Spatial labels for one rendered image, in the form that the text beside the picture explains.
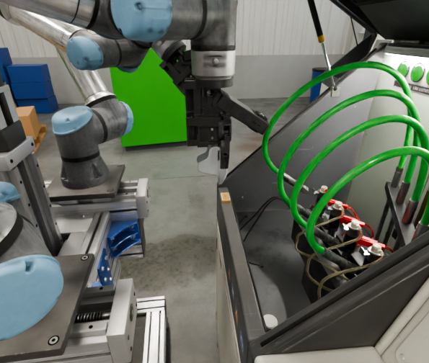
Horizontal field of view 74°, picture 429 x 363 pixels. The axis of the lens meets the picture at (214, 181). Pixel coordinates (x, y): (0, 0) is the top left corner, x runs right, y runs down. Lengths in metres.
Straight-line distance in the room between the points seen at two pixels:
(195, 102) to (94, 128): 0.51
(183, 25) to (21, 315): 0.42
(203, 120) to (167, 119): 3.53
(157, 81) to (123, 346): 3.54
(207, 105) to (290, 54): 7.21
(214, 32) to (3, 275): 0.42
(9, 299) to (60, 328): 0.20
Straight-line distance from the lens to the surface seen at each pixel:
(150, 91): 3.94
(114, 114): 1.02
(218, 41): 0.49
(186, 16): 0.44
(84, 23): 0.53
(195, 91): 0.51
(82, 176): 0.98
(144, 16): 0.41
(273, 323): 0.79
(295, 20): 7.71
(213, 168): 0.56
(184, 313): 1.86
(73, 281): 0.66
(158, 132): 4.07
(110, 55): 0.82
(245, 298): 0.69
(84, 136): 0.95
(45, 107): 6.88
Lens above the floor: 1.48
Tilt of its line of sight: 28 degrees down
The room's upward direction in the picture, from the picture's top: straight up
